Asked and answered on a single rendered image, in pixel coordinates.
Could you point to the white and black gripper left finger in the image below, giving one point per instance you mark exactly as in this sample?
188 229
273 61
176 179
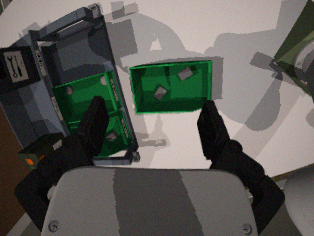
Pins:
74 152

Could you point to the green bin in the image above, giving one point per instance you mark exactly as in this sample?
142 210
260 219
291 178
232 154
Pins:
73 106
117 145
182 96

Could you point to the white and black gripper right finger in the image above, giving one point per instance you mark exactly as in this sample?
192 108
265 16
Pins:
227 155

